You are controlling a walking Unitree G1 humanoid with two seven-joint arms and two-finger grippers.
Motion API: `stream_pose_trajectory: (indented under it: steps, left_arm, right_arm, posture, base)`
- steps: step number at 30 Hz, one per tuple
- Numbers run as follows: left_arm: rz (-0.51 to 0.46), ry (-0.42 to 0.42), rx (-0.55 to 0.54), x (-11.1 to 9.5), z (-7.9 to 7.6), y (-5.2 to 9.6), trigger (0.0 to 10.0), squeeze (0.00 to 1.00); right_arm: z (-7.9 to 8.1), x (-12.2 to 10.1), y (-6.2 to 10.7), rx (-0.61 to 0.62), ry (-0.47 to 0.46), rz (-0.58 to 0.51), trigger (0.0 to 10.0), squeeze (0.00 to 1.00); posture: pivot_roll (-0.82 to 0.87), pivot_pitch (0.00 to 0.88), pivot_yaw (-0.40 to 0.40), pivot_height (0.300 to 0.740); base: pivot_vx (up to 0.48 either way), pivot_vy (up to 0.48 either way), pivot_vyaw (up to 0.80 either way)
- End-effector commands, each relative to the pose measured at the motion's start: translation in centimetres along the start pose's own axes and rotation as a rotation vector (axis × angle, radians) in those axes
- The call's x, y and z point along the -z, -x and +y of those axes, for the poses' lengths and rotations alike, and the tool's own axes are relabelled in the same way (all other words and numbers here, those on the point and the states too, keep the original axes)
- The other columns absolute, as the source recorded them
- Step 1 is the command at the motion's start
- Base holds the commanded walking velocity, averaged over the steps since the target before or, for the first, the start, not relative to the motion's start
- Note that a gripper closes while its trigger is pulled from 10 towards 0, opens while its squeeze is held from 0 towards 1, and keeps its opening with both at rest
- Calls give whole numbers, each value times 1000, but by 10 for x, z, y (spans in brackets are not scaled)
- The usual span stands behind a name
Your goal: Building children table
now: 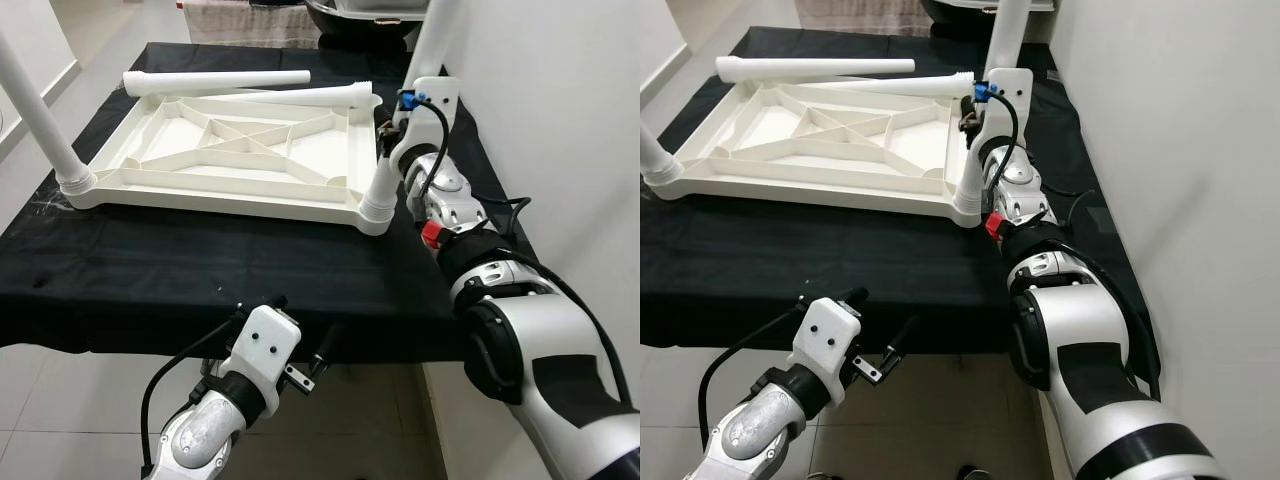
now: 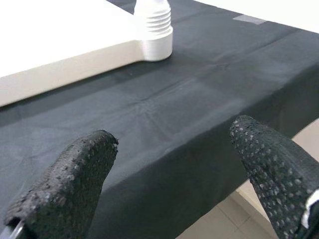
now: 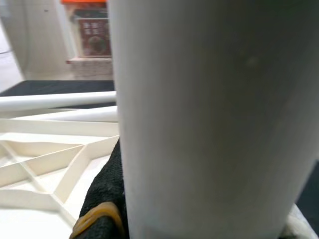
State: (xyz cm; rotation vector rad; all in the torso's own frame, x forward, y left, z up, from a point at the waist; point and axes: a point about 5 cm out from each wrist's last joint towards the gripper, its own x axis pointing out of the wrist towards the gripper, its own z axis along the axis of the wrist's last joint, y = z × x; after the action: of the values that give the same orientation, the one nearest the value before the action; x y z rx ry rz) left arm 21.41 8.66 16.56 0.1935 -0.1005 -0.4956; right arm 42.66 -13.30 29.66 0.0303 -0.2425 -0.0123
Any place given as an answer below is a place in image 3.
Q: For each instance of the orange lid storage box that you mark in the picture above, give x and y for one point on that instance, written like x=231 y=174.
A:
x=92 y=32

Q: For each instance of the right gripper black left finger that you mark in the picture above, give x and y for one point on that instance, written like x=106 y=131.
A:
x=107 y=189

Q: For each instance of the brown cloth covered bench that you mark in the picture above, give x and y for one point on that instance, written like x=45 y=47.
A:
x=92 y=68

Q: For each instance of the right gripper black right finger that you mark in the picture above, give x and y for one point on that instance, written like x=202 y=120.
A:
x=299 y=226

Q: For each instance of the white plastic table top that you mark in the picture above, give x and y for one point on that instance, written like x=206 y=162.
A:
x=62 y=179

